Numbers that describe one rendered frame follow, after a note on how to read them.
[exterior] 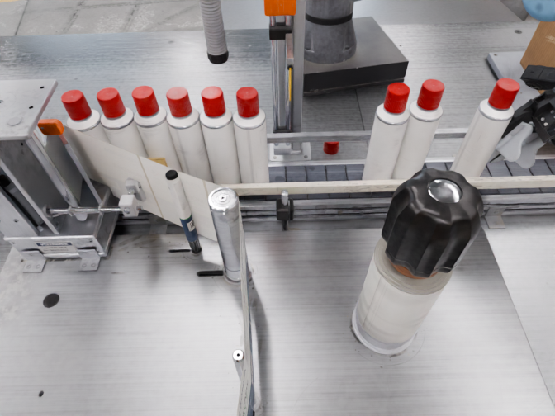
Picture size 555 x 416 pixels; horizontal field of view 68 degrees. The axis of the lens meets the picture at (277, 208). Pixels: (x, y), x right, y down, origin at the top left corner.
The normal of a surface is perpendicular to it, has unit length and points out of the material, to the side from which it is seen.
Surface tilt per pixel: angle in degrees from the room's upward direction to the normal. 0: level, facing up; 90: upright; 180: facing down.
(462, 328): 0
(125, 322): 0
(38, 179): 90
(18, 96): 0
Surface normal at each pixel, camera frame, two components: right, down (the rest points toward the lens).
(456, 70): -0.02, -0.62
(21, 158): 1.00, -0.03
